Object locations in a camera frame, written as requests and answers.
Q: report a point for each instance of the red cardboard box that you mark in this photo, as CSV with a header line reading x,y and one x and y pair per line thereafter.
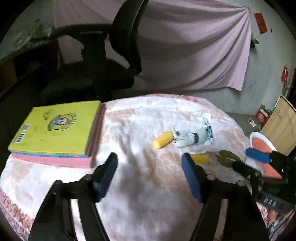
x,y
263,114

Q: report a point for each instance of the white toothpaste tube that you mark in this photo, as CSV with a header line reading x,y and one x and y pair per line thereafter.
x,y
185,138

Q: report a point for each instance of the wooden board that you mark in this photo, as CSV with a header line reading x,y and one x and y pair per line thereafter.
x,y
282,125

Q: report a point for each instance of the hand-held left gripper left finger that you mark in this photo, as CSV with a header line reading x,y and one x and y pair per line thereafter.
x,y
106,178

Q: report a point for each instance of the pink basin with white rim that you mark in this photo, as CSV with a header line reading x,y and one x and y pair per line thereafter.
x,y
261,143

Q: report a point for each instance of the dark green wrapper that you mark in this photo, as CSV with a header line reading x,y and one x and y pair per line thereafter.
x,y
225,157

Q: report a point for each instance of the green cap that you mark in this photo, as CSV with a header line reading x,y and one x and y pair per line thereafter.
x,y
255,42

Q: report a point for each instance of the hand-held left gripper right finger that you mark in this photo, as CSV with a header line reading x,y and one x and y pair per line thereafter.
x,y
192,176

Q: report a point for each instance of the white paper scrap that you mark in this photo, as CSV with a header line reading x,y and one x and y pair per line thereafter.
x,y
254,122

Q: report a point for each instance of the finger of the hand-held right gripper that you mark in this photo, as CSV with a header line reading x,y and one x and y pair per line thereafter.
x,y
257,155
245,168

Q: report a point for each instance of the black office chair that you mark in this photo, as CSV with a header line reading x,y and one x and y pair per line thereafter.
x,y
120,46

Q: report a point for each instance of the pile of loose papers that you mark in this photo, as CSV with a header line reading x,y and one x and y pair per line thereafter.
x,y
30,32

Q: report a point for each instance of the floral pink tablecloth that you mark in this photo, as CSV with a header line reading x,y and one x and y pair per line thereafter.
x,y
143,197

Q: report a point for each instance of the red hanging ornament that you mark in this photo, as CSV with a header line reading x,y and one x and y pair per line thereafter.
x,y
284,73

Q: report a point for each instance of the pink hanging cloth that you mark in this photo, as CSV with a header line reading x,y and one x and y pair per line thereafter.
x,y
185,46

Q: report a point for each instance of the stack of yellow pink books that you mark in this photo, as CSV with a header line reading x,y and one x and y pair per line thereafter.
x,y
57,161

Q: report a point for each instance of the red paper sign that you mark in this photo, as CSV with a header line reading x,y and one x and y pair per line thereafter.
x,y
260,23

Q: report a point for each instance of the wooden desk with shelves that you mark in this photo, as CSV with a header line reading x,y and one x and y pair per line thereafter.
x,y
9,67

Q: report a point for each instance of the yellow foam cylinder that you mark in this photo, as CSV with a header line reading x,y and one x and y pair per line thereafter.
x,y
201,159
163,139

